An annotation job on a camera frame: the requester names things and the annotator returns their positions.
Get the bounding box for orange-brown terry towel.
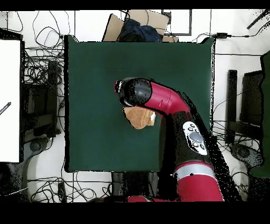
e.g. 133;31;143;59
122;106;157;130

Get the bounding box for white flat panel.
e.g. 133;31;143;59
0;39;22;163

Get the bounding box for black flat panel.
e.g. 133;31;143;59
240;70;265;128

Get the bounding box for dark green table cloth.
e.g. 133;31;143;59
64;34;216;173

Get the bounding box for brown cardboard box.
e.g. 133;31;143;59
102;9;179;43

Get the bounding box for dark blue garment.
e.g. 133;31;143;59
117;18;163;43

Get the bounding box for black equipment stand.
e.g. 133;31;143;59
22;60;63;138

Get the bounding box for grey round base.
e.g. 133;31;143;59
23;136;51;162
229;143;265;169

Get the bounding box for black tripod leg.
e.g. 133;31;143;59
246;9;270;31

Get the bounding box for black rectangular frame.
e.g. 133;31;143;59
161;9;193;37

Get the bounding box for tangled black cables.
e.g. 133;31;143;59
26;170;113;203
211;119;262;202
22;10;72;86

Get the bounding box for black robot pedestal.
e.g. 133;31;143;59
111;171;159;198

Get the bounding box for black upright post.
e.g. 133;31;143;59
225;69;238;145

